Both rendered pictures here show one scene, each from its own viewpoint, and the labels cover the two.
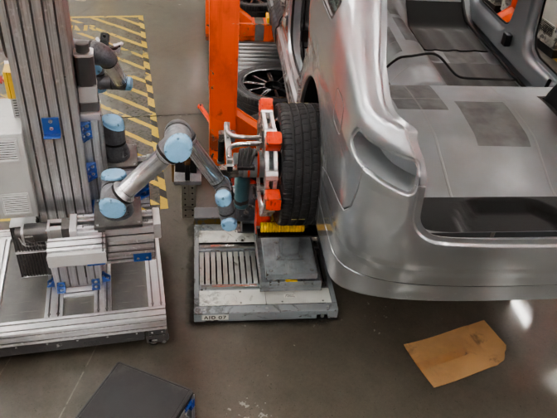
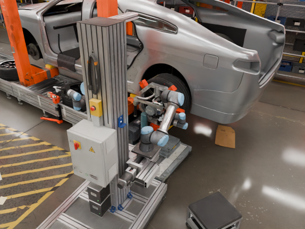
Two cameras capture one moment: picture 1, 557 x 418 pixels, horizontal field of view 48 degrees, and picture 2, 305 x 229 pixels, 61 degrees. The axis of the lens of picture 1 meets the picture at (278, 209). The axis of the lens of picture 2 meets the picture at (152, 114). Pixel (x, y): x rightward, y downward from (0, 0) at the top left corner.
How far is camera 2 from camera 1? 2.48 m
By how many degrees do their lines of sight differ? 40
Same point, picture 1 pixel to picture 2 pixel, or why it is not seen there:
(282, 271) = (171, 145)
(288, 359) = (199, 171)
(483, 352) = (228, 132)
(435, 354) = (222, 141)
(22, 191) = (115, 162)
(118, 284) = (133, 190)
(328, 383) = (216, 167)
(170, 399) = (219, 198)
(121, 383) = (202, 209)
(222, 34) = not seen: hidden behind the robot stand
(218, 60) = not seen: hidden behind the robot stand
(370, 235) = (246, 95)
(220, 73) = not seen: hidden behind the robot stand
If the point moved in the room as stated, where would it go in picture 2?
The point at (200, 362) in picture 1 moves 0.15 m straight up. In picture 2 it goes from (182, 193) to (183, 184)
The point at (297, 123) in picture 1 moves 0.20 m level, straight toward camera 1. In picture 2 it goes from (171, 80) to (184, 85)
